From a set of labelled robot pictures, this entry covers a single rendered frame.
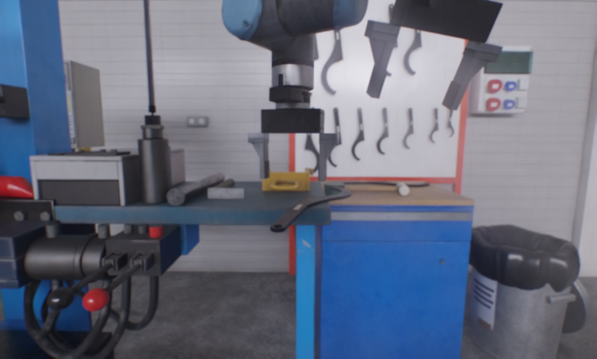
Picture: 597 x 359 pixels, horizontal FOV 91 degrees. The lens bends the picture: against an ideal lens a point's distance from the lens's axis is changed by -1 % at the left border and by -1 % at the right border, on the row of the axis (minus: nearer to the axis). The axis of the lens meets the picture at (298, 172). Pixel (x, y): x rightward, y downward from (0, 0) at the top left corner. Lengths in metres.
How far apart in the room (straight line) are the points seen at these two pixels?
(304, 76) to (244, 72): 2.03
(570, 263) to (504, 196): 1.25
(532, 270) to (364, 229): 0.87
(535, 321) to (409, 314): 0.68
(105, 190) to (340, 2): 0.71
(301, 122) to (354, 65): 2.01
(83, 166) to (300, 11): 0.66
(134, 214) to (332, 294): 1.03
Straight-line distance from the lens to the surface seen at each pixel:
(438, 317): 1.77
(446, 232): 1.59
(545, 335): 2.16
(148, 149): 0.85
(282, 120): 0.63
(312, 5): 0.48
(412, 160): 2.69
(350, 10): 0.47
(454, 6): 0.49
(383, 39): 0.46
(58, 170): 0.96
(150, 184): 0.86
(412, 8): 0.46
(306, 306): 1.07
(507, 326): 2.11
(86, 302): 0.61
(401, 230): 1.51
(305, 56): 0.63
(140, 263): 0.72
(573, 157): 3.48
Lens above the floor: 1.25
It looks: 7 degrees down
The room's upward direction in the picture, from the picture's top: straight up
